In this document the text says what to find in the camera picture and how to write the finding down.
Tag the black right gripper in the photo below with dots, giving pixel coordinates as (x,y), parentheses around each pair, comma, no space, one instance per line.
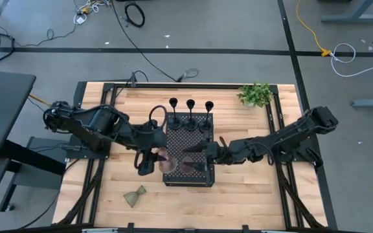
(219,153)

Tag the black perforated metal shelf riser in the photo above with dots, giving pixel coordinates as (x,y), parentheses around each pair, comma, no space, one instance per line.
(181,139)

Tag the black desk leg frame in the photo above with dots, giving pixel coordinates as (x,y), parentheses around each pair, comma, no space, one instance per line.
(34,160)

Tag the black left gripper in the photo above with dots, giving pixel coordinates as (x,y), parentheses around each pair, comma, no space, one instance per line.
(146,161)

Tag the black floor tape strip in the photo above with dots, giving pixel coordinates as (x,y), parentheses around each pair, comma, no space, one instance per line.
(290,39)
(173,50)

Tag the potted green plant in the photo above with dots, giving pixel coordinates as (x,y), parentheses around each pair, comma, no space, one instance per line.
(254,95)

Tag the dark grey desk top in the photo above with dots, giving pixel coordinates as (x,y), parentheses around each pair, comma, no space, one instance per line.
(2,113)

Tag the green ribbed glass candle holder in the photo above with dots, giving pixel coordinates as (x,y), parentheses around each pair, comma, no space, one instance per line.
(133,197)

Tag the black metal candlestick holder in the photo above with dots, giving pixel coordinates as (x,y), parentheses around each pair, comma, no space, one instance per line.
(175,124)
(206,127)
(190,125)

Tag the black aluminium table frame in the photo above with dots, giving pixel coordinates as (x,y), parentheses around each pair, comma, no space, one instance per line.
(206,86)

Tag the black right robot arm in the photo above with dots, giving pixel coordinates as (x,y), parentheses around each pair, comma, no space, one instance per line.
(287,132)

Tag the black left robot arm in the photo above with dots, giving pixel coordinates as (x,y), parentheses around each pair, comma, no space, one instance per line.
(102,119)

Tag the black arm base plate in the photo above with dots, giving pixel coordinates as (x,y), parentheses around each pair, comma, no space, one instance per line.
(280,158)
(83,156)

